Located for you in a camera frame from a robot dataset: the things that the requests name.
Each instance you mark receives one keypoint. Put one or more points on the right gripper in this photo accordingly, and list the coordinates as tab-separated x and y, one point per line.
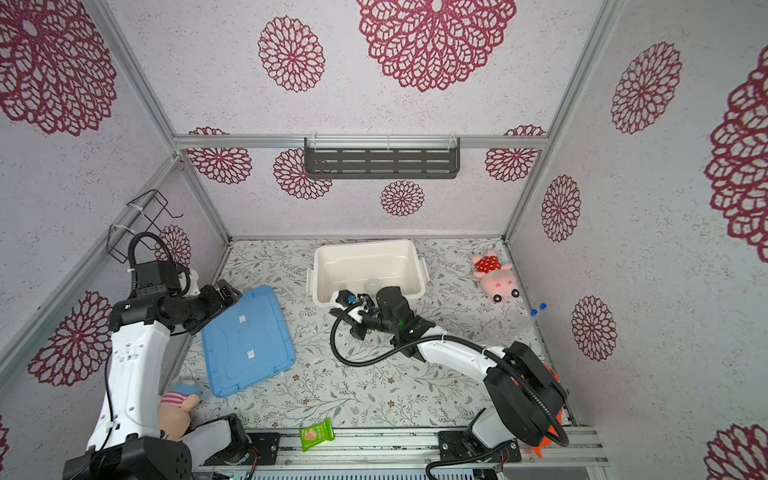
359	331

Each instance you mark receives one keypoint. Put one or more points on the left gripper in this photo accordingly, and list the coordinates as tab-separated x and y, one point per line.
216	304

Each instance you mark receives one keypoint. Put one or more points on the white plastic storage bin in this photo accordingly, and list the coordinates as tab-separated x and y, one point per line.
348	266

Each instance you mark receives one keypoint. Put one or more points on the blue plastic bin lid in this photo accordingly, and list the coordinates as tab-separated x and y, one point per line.
247	344

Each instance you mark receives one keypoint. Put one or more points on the white round dish large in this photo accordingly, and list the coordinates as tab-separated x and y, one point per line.
373	285

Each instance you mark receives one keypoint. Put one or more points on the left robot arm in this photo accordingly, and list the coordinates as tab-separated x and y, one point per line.
128	441

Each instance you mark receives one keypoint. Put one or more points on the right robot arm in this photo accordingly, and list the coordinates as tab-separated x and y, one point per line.
526	397

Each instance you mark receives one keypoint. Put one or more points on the cartoon boy plush doll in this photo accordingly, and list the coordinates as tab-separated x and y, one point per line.
175	406

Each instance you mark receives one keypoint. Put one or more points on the pink pig plush toy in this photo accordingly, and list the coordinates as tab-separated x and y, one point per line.
495	278

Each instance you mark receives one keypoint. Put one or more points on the green snack packet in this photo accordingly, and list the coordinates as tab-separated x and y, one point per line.
317	434

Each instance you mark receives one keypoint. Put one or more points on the red shark plush toy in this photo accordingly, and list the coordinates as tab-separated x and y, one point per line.
543	444

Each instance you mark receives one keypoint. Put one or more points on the black wire wall rack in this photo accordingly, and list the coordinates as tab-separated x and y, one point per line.
145	212

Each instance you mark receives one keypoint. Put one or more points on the aluminium front rail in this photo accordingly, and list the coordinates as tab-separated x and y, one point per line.
401	447

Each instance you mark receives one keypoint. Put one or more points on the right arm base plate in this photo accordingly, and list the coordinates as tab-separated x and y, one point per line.
457	445

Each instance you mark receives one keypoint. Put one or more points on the grey wall shelf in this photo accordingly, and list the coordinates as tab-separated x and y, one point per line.
387	159

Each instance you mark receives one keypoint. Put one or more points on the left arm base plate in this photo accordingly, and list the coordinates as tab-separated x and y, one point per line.
255	448

